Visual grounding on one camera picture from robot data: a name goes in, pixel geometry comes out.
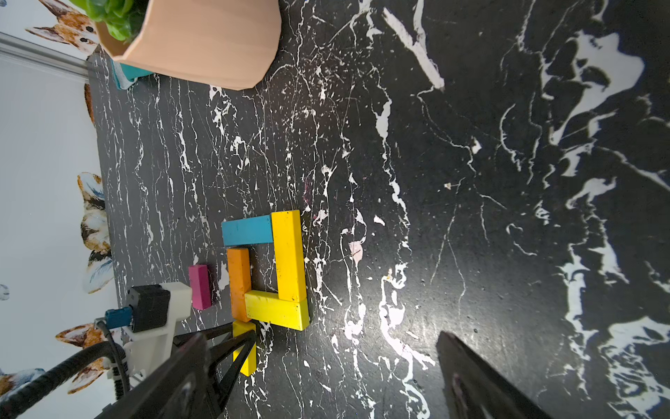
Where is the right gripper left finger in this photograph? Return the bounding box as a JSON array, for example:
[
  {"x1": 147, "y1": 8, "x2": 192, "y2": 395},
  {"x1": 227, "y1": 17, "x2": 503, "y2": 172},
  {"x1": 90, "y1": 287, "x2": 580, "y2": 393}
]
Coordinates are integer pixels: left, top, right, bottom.
[{"x1": 98, "y1": 333, "x2": 222, "y2": 418}]

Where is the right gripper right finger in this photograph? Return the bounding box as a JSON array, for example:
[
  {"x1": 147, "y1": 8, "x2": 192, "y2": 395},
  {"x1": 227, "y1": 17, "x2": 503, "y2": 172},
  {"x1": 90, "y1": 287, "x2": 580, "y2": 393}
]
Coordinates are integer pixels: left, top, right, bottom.
[{"x1": 435, "y1": 331, "x2": 549, "y2": 418}]

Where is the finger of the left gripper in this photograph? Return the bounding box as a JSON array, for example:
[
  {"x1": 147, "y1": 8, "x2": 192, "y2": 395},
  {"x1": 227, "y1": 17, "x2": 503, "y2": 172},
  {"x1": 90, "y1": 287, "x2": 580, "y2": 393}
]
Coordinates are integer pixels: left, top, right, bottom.
[
  {"x1": 173, "y1": 323, "x2": 233, "y2": 347},
  {"x1": 208, "y1": 335, "x2": 256, "y2": 409}
]

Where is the yellow short block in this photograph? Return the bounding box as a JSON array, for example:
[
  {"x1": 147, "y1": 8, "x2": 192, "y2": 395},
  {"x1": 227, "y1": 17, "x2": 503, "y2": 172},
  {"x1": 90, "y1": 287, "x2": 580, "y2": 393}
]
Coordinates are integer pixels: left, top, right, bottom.
[{"x1": 232, "y1": 321, "x2": 258, "y2": 377}]

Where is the yellow long block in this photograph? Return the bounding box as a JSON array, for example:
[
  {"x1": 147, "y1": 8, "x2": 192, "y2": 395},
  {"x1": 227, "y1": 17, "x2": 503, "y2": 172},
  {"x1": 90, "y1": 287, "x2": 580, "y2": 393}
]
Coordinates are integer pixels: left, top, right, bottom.
[
  {"x1": 244, "y1": 290, "x2": 310, "y2": 331},
  {"x1": 270, "y1": 211, "x2": 306, "y2": 302}
]

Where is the magenta building block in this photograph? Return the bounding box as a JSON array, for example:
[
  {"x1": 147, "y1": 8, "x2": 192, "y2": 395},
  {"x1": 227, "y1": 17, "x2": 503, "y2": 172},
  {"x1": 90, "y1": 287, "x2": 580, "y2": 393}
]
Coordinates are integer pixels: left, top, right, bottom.
[{"x1": 188, "y1": 265, "x2": 212, "y2": 311}]

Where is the orange building block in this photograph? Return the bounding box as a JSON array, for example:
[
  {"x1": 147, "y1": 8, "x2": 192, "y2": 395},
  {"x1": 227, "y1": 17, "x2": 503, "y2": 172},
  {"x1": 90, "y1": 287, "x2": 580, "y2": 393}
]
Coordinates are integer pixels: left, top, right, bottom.
[{"x1": 227, "y1": 248, "x2": 251, "y2": 322}]

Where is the teal building block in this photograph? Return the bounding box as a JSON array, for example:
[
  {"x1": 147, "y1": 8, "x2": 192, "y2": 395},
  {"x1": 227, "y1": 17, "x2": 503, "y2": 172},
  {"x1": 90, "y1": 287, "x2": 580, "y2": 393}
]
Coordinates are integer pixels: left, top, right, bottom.
[{"x1": 222, "y1": 215, "x2": 273, "y2": 247}]

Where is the teal work glove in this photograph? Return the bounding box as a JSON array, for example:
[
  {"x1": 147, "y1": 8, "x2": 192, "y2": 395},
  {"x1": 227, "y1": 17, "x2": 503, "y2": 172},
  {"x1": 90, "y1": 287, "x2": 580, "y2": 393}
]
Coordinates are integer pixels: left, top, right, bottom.
[{"x1": 111, "y1": 60, "x2": 152, "y2": 90}]

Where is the potted green plant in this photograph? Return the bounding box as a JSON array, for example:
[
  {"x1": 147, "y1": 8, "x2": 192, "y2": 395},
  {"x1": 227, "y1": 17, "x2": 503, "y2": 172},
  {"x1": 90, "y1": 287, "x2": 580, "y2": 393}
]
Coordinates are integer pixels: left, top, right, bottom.
[{"x1": 94, "y1": 0, "x2": 282, "y2": 91}]

